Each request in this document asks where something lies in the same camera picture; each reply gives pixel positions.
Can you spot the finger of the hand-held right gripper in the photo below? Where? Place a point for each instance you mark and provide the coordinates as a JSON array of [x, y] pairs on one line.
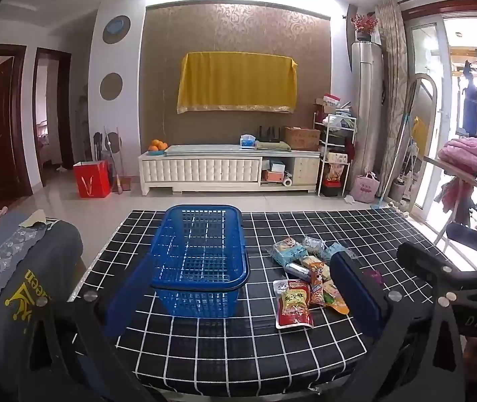
[[422, 259]]

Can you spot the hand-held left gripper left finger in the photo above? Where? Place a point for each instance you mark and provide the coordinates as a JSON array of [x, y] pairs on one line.
[[127, 301]]

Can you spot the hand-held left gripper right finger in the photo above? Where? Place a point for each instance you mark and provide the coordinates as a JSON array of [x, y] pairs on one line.
[[357, 297]]

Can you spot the yellow orange snack packet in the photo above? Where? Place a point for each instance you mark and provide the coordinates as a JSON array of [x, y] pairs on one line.
[[333, 299]]

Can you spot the purple snack packet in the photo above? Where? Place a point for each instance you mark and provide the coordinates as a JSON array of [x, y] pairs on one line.
[[374, 277]]

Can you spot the orange stick snack packet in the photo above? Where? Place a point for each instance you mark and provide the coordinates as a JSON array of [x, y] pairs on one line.
[[316, 284]]

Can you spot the light blue fox pastry packet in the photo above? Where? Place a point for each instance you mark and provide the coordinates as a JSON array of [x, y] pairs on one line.
[[333, 252], [290, 253]]

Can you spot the red snack packet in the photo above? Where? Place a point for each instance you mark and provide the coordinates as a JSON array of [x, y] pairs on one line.
[[292, 303]]

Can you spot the blue plastic basket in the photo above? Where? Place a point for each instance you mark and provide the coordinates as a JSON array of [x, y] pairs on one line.
[[198, 251]]

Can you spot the dark blue chair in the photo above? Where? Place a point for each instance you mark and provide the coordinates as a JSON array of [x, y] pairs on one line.
[[468, 236]]

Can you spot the pink tote bag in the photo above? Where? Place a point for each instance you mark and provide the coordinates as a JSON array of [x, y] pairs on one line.
[[366, 190]]

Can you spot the wooden clothes rack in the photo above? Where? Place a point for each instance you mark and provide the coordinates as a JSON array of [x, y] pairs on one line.
[[460, 174]]

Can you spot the grey crown print cloth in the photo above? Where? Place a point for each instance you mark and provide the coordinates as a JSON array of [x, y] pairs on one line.
[[33, 268]]

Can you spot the black checked tablecloth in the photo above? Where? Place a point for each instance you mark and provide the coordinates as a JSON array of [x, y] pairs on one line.
[[230, 343]]

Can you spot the broom with dustpan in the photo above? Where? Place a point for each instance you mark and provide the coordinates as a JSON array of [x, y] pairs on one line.
[[124, 184]]

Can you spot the pink blanket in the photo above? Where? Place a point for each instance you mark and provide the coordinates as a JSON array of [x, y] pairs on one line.
[[472, 153]]

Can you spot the cream cloth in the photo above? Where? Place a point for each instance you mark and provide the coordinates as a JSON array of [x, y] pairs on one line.
[[33, 219]]

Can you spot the arched floor mirror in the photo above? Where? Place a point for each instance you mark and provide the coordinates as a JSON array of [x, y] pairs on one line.
[[424, 134]]

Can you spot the red paper bag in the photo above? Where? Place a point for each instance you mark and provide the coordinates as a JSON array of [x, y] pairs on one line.
[[92, 180]]

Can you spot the white shelf rack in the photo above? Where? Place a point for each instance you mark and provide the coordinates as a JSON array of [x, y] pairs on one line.
[[319, 167]]

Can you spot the white paper roll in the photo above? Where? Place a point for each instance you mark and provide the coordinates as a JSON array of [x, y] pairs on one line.
[[287, 181]]

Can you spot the white TV cabinet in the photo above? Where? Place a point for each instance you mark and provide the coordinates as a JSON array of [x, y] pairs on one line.
[[200, 169]]

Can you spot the plate of oranges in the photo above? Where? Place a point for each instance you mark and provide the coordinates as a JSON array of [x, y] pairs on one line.
[[157, 145]]

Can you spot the silver tower air conditioner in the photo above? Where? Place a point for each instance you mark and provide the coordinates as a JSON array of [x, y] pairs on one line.
[[366, 104]]

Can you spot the brown cardboard box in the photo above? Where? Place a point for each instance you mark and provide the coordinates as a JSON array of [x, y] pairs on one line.
[[301, 138]]

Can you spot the green folded cloth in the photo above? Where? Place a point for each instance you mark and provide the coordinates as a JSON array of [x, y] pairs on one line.
[[272, 146]]

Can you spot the red and white box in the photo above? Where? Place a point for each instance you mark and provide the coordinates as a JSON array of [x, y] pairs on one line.
[[330, 102]]

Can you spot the black router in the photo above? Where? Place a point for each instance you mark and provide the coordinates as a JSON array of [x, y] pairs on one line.
[[268, 135]]

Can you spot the patterned curtain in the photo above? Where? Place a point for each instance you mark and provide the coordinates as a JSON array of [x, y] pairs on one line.
[[393, 71]]

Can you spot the blue tissue box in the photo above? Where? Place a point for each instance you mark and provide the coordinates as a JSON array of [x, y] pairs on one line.
[[246, 141]]

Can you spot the dark wooden door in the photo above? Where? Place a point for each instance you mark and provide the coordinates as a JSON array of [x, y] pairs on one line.
[[0, 125]]

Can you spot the red flower vase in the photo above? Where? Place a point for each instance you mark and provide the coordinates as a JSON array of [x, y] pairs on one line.
[[364, 29]]

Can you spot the yellow cloth cover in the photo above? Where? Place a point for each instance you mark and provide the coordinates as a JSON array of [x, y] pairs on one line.
[[238, 79]]

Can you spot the dark wooden doorway frame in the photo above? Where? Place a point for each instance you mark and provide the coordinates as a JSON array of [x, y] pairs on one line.
[[66, 113]]

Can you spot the blue round wall decoration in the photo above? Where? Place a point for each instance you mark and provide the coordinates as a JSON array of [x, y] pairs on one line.
[[117, 29]]

